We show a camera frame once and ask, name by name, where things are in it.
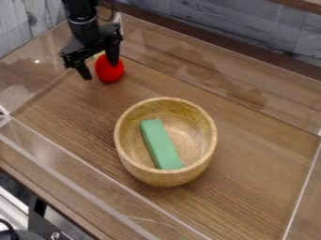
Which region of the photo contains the round wooden bowl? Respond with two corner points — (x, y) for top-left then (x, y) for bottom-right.
(113, 97), (218, 188)

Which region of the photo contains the green rectangular block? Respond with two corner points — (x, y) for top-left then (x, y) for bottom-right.
(139, 119), (184, 170)

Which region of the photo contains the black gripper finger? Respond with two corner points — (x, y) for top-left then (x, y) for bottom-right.
(105, 42), (120, 66)
(74, 61), (92, 81)

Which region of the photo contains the black cable bottom left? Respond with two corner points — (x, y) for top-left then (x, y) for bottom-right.
(0, 217), (20, 240)

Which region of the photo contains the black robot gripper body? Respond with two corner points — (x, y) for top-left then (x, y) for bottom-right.
(60, 18), (123, 68)

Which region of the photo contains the clear acrylic tray wall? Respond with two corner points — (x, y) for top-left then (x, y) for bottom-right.
(0, 17), (321, 240)

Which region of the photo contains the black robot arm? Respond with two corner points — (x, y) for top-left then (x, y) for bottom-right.
(58, 0), (123, 81)

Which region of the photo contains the clear acrylic corner bracket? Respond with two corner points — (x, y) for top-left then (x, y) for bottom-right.
(112, 12), (124, 35)

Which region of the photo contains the red plush strawberry fruit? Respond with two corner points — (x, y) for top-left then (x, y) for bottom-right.
(93, 54), (124, 83)

